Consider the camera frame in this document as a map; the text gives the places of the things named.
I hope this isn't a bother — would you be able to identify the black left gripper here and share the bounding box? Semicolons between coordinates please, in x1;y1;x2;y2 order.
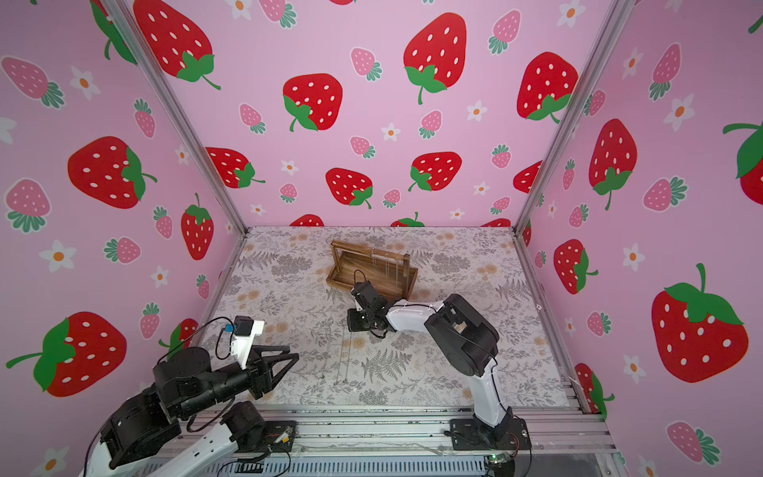
179;344;298;423

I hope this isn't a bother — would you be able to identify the silver chain necklace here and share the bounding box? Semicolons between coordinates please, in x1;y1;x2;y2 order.
335;324;356;386
318;321;335;380

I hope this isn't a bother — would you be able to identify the wooden jewelry display stand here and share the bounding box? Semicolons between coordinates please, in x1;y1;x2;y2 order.
326;240;418;300

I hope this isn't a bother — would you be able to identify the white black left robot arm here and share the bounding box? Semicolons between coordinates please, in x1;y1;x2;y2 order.
81;346;299;476

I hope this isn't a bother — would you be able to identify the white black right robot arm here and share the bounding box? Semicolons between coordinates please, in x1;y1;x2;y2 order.
347;280;514;443

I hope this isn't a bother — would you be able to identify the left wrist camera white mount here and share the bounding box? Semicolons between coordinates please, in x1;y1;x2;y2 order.
230;315;265;370

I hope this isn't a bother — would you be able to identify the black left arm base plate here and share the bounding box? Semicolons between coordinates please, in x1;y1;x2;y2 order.
222;421;297;453

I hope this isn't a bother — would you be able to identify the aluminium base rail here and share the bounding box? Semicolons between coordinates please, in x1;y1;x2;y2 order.
115;403;624;477

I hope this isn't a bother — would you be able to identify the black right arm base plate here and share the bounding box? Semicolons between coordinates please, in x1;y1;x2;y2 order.
444;417;533;452

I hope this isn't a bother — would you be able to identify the aluminium corner frame post left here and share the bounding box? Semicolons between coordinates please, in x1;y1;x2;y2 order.
103;1;248;237

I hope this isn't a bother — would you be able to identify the aluminium corner frame post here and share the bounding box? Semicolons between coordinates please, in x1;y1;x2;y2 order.
514;0;635;237
103;1;248;237

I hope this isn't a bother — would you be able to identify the aluminium corner frame post right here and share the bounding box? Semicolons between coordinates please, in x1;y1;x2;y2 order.
514;0;635;237

